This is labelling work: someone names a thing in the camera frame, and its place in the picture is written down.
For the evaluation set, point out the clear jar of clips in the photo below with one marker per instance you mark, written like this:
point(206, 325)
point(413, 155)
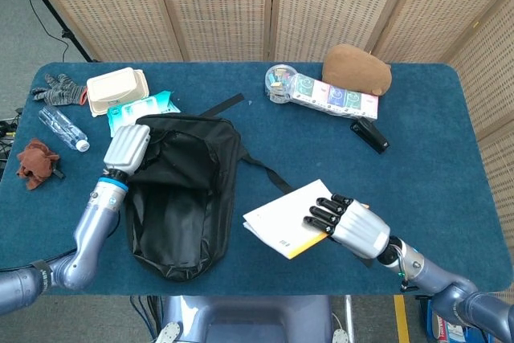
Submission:
point(277, 82)

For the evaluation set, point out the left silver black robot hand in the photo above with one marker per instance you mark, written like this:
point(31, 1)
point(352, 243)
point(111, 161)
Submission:
point(126, 148)

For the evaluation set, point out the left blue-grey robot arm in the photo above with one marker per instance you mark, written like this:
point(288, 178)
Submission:
point(92, 230)

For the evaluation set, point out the beige lunch box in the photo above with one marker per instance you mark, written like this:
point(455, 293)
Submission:
point(114, 88)

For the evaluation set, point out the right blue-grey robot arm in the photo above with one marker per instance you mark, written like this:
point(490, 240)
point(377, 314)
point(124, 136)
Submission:
point(441, 282)

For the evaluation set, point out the blue-grey robot torso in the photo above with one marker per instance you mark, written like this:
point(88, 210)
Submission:
point(249, 319)

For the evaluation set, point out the black stapler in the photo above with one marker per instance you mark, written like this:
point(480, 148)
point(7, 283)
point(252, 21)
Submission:
point(371, 134)

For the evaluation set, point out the yellow white paper pad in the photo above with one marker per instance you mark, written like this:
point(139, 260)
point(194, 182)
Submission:
point(281, 222)

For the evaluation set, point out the clear plastic water bottle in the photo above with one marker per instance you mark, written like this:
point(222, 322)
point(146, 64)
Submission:
point(62, 126)

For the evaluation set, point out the brown crumpled cloth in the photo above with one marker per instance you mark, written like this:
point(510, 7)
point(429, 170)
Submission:
point(36, 164)

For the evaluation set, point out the brown plush toy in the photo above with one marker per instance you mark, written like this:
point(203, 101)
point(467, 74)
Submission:
point(353, 70)

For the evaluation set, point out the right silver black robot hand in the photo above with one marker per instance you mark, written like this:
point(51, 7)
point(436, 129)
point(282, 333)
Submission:
point(357, 230)

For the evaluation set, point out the blue storage box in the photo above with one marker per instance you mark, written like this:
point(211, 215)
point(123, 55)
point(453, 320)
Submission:
point(445, 329)

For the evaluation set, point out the grey knit glove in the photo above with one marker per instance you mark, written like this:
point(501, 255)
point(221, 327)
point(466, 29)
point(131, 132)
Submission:
point(60, 92)

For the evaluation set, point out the white tissue multipack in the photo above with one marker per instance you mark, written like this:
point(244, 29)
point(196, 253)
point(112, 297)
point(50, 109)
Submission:
point(337, 100)

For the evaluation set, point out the black backpack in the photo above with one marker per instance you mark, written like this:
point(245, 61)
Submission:
point(180, 198)

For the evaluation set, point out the green wet wipes pack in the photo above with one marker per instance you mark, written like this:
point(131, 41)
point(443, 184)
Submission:
point(128, 112)

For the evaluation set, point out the blue table mat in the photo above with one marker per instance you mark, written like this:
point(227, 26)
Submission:
point(421, 178)

